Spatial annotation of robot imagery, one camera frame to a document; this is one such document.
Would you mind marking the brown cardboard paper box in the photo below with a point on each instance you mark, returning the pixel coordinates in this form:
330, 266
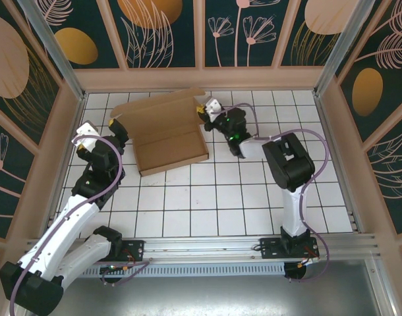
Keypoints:
161, 121

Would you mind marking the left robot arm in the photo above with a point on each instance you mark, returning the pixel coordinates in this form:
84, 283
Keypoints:
62, 227

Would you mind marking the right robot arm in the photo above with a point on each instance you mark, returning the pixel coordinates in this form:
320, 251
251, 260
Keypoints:
286, 158

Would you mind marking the grey metal sheet panel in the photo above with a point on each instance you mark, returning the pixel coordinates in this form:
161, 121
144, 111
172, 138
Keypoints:
204, 296

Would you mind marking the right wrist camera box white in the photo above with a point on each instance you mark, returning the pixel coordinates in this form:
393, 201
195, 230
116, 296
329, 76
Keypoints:
215, 106

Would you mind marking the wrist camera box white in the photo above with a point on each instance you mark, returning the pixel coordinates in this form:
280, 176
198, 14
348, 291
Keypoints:
215, 106
86, 135

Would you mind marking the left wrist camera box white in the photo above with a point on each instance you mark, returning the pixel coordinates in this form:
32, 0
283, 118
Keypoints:
86, 135

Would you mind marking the aluminium frame post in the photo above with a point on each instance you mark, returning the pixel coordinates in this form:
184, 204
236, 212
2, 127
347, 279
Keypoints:
335, 49
64, 66

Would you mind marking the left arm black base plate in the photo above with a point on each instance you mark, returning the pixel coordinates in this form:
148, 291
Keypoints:
135, 248

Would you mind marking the aluminium mounting rail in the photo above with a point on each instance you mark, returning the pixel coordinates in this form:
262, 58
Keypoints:
204, 247

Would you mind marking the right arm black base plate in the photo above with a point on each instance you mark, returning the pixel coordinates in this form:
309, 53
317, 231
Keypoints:
270, 248

